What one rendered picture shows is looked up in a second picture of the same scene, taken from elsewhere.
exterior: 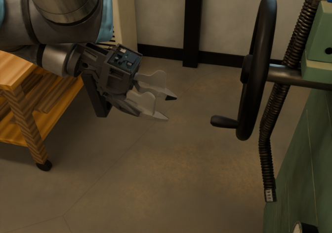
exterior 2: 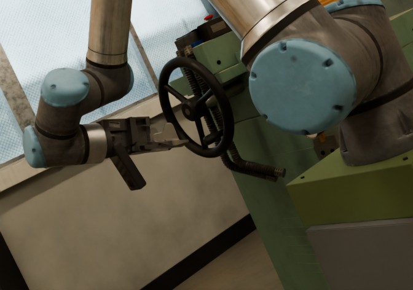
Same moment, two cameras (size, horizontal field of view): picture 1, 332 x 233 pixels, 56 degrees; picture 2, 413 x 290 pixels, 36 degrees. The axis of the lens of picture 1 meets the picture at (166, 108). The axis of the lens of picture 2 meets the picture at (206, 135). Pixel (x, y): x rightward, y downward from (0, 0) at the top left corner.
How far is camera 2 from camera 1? 1.29 m
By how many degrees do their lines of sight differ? 57
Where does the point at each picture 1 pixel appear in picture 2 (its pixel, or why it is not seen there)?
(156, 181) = not seen: outside the picture
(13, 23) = (91, 83)
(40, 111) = not seen: outside the picture
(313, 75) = (225, 75)
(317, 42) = (211, 61)
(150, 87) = not seen: hidden behind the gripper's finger
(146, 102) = (169, 132)
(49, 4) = (122, 42)
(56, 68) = (102, 142)
